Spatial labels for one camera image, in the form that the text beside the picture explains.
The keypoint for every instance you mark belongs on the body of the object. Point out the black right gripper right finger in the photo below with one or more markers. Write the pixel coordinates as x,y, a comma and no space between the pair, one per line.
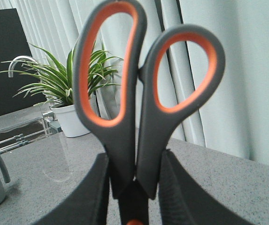
184,202

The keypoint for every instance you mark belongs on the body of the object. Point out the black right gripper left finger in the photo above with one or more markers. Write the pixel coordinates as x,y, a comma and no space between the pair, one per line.
88,203

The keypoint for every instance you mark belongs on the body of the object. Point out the grey orange scissors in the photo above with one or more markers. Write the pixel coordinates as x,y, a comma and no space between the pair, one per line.
135,139

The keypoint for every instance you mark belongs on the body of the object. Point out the white plant pot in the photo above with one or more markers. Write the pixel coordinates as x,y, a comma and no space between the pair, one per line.
69,120

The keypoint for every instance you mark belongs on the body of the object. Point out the grey curtain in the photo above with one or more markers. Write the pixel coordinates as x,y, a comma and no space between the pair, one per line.
204,60

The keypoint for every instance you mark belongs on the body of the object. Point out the metal dish rack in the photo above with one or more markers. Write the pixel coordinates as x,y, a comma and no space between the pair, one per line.
25,132

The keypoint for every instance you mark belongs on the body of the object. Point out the green spider plant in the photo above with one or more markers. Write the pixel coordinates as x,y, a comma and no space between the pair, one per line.
54,80

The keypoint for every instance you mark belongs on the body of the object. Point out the black wall panel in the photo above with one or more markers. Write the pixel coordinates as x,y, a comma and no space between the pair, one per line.
13,43

